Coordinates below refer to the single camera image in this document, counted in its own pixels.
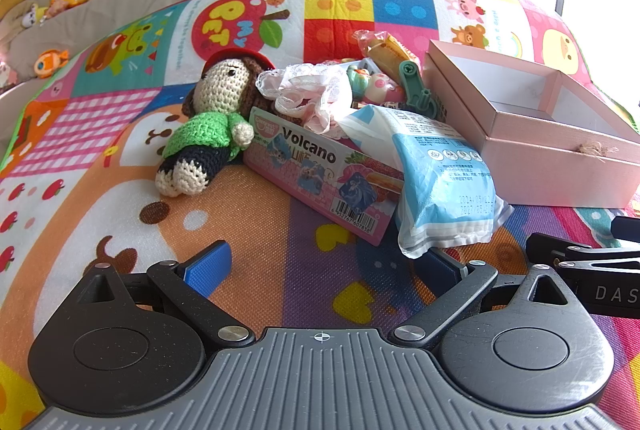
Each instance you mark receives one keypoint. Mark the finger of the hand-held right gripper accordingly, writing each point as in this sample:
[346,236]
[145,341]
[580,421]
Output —
[627,229]
[575,250]

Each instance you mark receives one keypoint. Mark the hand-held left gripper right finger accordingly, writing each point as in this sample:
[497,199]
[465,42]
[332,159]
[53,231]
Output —
[440,272]

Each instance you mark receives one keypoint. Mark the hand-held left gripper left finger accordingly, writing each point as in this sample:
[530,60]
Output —
[210,267]

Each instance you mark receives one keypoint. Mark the blue white tissue packet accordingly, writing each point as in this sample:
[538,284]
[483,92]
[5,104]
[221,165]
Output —
[440,180]

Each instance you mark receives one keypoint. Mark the pink cardboard box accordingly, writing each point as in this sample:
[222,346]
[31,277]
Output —
[550,159]

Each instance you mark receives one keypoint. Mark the crochet doll with green jacket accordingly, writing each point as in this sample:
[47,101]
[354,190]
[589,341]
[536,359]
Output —
[210,129]

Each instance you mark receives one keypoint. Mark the pink snack box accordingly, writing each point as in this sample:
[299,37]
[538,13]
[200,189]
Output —
[310,169]

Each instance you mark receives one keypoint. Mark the green plastic tool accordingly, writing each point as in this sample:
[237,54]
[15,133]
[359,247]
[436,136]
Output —
[414,84]

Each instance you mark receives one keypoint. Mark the white pink lace cloth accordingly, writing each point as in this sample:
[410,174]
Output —
[305,89]

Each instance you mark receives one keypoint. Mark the teal toy figure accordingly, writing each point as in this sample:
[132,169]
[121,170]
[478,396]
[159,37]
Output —
[357,79]

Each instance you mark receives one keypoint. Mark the colourful printed blanket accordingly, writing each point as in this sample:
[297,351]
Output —
[100,169]

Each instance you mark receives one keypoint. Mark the orange fish plush toy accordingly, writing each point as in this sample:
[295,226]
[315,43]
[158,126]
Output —
[50,62]

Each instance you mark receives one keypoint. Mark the yellow banana plush toy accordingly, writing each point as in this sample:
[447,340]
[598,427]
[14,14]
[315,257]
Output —
[14,2]

